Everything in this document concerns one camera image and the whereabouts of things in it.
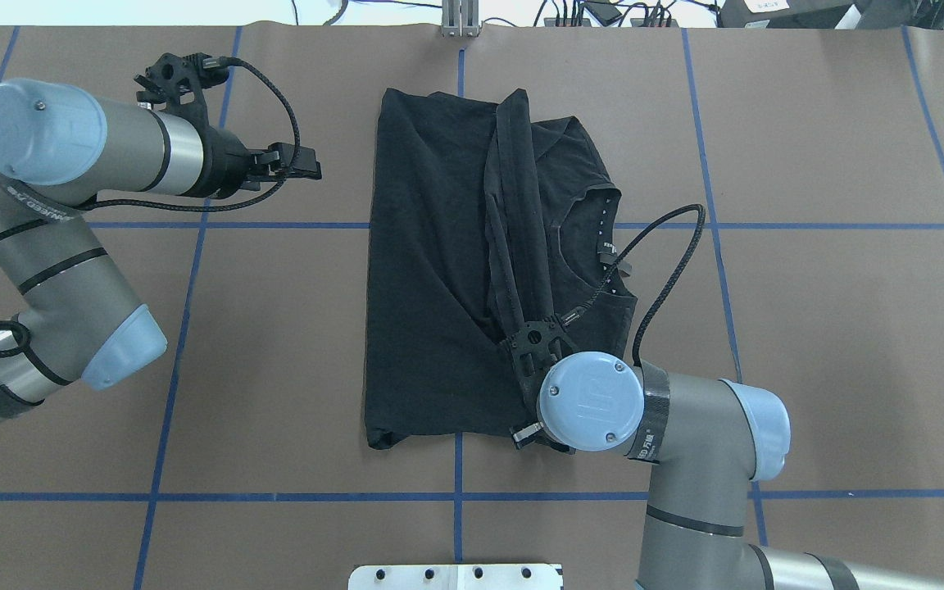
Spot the black printed t-shirt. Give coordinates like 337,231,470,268
364,88,638,451

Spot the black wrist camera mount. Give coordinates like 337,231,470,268
498,315,579,397
134,52,231,115

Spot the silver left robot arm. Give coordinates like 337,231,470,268
0,59,322,424

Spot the black braided right camera cable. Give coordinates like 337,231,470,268
558,203,707,370

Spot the silver aluminium frame post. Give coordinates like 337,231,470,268
441,0,482,39

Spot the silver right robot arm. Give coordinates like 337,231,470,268
512,352,944,589

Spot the black braided left camera cable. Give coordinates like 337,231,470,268
0,56,302,271

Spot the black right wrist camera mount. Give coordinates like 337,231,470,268
498,315,579,397

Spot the black braided camera cable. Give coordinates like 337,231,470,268
558,203,707,370
0,56,302,271

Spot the black box with label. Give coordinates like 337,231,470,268
718,1,855,30

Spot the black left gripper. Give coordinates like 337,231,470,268
197,127,323,197

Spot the white pedestal column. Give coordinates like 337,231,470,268
347,563,565,589

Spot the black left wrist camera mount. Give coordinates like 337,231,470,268
134,52,231,115

